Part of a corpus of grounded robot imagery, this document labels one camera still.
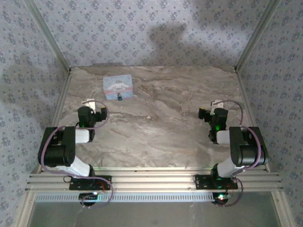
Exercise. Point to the small blue padlock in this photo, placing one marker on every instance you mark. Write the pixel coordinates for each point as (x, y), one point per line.
(120, 97)

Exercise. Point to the pastel cartoon tin box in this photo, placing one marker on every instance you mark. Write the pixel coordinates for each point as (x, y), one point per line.
(118, 84)

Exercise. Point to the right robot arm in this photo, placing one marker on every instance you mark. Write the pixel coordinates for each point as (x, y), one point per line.
(248, 151)

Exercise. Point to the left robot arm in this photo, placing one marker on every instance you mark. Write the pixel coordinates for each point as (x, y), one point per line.
(56, 151)

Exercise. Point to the aluminium profile beam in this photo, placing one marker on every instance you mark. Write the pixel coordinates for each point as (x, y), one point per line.
(154, 179)

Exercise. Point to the black electronics board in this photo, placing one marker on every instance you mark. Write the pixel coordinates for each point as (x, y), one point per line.
(86, 196)
(219, 199)

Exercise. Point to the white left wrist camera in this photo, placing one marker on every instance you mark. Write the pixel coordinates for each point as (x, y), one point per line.
(88, 102)

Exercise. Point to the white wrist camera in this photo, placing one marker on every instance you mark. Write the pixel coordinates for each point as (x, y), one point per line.
(88, 102)
(219, 103)

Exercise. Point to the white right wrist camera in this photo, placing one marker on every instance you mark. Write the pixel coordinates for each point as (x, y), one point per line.
(219, 103)

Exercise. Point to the aluminium table edge rail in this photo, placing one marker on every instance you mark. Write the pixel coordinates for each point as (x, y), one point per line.
(62, 94)
(244, 94)

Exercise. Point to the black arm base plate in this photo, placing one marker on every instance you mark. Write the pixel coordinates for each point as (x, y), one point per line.
(78, 185)
(201, 182)

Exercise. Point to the slanted aluminium frame post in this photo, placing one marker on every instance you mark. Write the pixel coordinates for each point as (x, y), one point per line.
(256, 35)
(49, 35)

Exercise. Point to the short aluminium frame leg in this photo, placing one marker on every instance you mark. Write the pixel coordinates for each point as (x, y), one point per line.
(283, 210)
(27, 212)

